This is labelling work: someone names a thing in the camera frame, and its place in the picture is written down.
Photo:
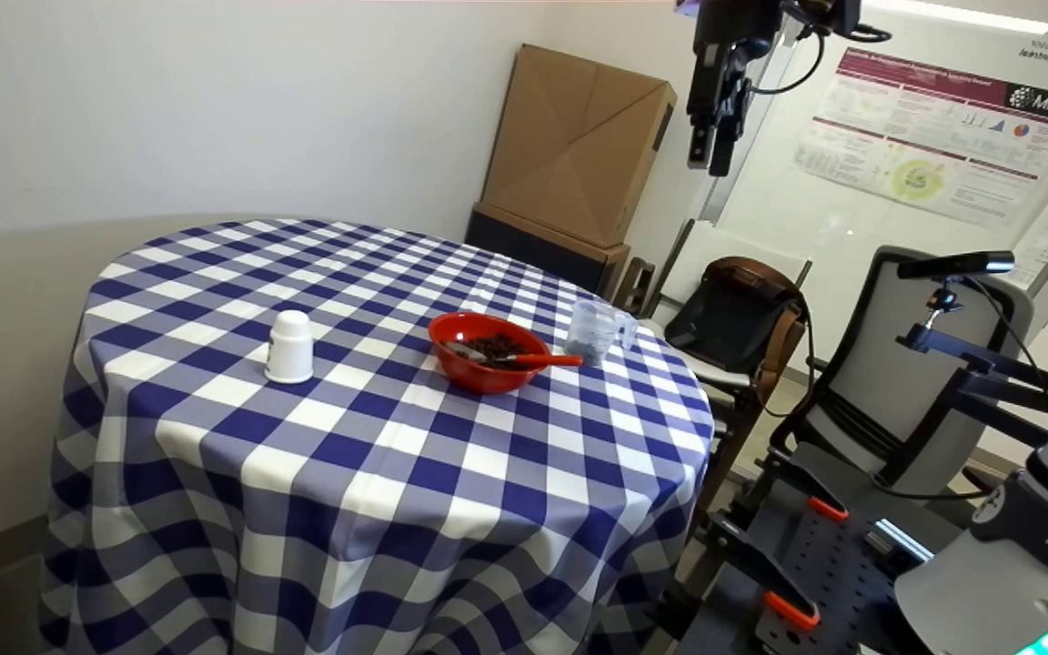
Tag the black blue camera mount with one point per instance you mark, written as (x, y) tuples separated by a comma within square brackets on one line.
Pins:
[(972, 351)]

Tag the red plastic bowl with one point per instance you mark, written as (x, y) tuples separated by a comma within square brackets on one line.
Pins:
[(483, 379)]

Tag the white upside-down cup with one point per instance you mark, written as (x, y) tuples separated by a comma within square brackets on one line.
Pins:
[(288, 351)]

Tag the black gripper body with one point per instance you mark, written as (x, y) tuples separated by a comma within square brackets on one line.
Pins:
[(728, 37)]

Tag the white poster magenta header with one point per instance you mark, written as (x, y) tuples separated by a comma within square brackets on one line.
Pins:
[(936, 134)]

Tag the dark brown food pieces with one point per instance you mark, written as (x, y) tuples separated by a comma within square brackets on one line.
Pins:
[(503, 346)]

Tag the large brown cardboard box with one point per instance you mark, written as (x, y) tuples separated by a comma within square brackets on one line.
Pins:
[(572, 147)]

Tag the black clamp orange tip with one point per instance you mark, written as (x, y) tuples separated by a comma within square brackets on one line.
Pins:
[(831, 510), (791, 610)]

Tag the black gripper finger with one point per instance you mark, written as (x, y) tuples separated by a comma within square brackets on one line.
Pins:
[(702, 123), (728, 129)]

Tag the black office chair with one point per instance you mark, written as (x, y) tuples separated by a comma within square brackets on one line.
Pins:
[(900, 366)]

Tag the blue white checkered tablecloth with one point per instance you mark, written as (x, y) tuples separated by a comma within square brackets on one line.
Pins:
[(342, 487)]

